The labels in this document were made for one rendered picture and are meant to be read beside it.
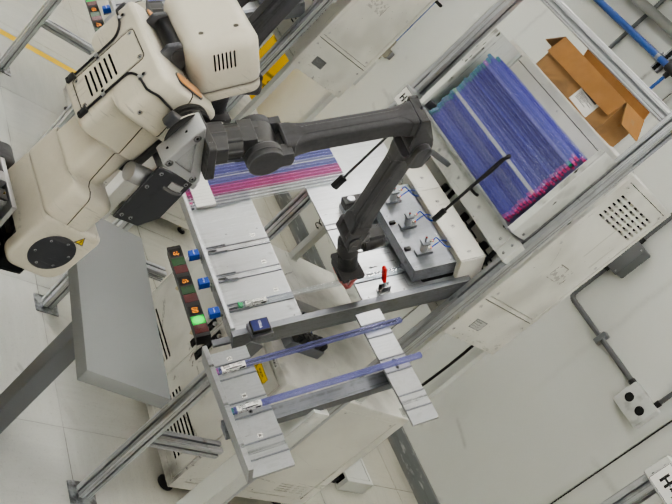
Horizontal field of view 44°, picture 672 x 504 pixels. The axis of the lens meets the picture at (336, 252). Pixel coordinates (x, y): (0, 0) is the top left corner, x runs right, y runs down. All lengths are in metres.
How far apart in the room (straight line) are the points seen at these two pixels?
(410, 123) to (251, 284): 0.76
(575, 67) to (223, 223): 1.27
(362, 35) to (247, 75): 1.88
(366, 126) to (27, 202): 0.75
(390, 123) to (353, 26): 1.78
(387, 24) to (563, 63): 0.95
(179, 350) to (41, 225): 1.11
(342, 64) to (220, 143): 2.04
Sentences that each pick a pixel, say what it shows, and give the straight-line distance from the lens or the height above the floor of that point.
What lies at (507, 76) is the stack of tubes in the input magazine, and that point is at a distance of 2.56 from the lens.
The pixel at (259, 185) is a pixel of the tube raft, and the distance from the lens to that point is 2.59.
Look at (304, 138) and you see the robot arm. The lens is 1.71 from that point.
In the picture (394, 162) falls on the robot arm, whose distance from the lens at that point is 1.92.
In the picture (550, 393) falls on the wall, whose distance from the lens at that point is 3.85.
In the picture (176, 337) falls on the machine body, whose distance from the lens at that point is 2.88.
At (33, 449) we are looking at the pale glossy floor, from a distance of 2.62.
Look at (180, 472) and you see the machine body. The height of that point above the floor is 0.13.
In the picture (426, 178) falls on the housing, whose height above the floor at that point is 1.26.
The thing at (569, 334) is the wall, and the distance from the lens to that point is 3.87.
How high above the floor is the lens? 1.76
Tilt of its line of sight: 19 degrees down
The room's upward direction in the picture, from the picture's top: 48 degrees clockwise
